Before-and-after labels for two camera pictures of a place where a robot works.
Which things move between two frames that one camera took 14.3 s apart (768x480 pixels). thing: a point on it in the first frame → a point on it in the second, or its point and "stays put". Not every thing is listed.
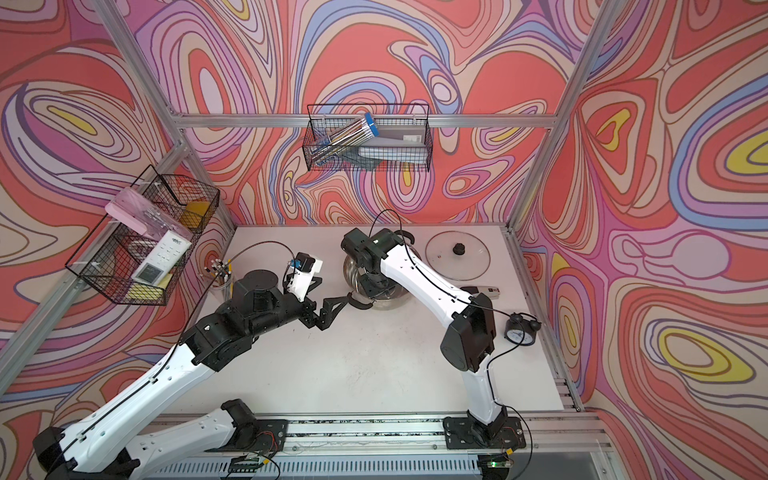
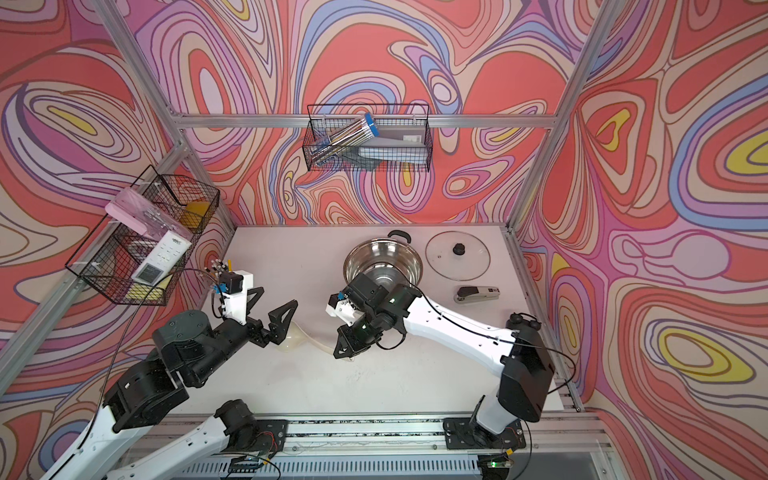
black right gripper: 370,290 → 345,335
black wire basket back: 368,137 stays put
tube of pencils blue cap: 337,142 stays put
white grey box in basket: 397,143 stays put
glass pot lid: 459,255 stays put
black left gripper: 310,318 → 276,331
